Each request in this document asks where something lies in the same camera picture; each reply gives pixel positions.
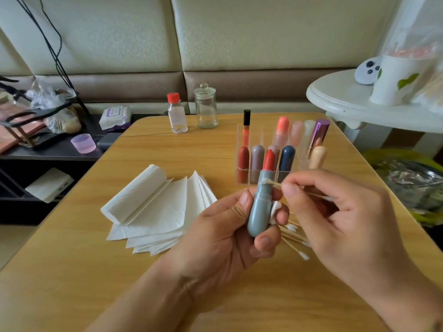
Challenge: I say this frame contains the wet wipes pack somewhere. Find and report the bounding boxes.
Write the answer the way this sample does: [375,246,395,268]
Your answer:
[99,106,132,131]

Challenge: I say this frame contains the white power bank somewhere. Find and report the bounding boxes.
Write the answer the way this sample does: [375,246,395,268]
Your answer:
[25,168,75,203]

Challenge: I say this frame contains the person's right hand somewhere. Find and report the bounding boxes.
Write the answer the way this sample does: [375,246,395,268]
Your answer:
[277,169,443,322]

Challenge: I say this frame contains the person's left forearm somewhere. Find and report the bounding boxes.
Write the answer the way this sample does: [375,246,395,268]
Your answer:
[86,269,202,332]

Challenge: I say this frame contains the white mug green leaf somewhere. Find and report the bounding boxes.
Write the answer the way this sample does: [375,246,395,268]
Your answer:
[369,48,437,107]

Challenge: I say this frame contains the person's left hand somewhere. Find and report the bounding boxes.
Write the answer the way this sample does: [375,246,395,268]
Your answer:
[165,189,285,296]

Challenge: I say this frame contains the red lipstick navy tube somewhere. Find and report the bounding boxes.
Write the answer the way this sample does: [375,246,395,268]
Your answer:
[279,145,296,183]

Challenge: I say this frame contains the beige padded backrest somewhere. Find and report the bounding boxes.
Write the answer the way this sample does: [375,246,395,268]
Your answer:
[0,0,399,115]

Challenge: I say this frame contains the white tissue sheet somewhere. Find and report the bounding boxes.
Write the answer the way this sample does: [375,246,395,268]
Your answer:
[270,200,284,222]

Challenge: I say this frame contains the small purple plastic cup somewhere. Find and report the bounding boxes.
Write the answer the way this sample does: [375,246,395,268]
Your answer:
[71,133,97,155]

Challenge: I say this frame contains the red lipstick mauve tube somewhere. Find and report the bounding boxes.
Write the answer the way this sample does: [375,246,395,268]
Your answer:
[250,144,265,184]

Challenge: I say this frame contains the stack of white tissues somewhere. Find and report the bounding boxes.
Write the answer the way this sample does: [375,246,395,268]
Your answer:
[101,164,217,256]

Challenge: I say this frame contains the white round side table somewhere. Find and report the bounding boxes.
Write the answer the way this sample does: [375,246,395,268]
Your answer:
[306,69,443,133]

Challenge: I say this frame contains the yellow-green bin with bag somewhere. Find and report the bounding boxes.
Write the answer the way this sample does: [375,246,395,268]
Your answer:
[363,148,443,225]

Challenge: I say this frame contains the pink tray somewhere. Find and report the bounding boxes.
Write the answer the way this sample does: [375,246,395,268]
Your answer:
[0,103,42,155]

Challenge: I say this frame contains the glass jar with lid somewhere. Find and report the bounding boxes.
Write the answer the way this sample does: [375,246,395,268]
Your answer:
[194,82,218,130]

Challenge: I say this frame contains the black cables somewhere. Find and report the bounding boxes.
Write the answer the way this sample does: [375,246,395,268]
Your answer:
[14,0,80,111]

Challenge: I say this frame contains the clear acrylic lipstick organizer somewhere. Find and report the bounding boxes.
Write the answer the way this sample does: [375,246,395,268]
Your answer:
[242,110,331,184]

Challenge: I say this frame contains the clear bottle red cap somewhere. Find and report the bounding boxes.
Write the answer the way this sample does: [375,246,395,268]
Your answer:
[167,92,188,134]

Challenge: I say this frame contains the black low shelf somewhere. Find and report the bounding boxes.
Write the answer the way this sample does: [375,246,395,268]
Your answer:
[0,113,163,225]

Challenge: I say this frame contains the crumpled clear plastic bag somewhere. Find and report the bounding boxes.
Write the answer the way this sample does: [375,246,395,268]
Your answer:
[24,76,83,134]

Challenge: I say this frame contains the white panda figure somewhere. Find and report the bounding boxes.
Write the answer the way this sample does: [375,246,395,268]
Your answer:
[354,56,383,86]

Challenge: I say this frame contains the red lipstick grey-blue tube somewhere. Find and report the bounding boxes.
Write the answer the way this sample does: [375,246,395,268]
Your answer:
[247,148,278,238]

